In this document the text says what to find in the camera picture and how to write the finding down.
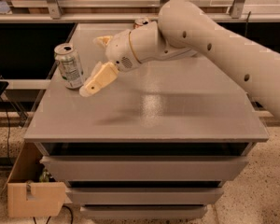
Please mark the grey drawer cabinet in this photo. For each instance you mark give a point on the grey drawer cabinet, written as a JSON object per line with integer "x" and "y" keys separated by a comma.
{"x": 160, "y": 142}

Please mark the green bottle in box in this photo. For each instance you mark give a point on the green bottle in box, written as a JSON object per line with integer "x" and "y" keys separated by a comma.
{"x": 45, "y": 175}

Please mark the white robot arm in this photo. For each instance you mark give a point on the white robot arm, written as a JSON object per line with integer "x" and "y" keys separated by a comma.
{"x": 182, "y": 27}

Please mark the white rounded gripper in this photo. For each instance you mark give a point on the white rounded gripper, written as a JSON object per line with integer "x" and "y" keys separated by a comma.
{"x": 119, "y": 50}

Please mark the metal shelf frame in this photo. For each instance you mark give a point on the metal shelf frame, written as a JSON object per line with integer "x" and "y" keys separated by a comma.
{"x": 65, "y": 11}

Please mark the gold LaCroix can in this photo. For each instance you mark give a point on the gold LaCroix can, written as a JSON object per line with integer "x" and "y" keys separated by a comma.
{"x": 141, "y": 22}

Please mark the silver green 7up can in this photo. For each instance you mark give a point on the silver green 7up can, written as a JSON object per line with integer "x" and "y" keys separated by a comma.
{"x": 69, "y": 64}

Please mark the cardboard box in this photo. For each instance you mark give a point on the cardboard box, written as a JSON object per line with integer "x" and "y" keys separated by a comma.
{"x": 26, "y": 195}

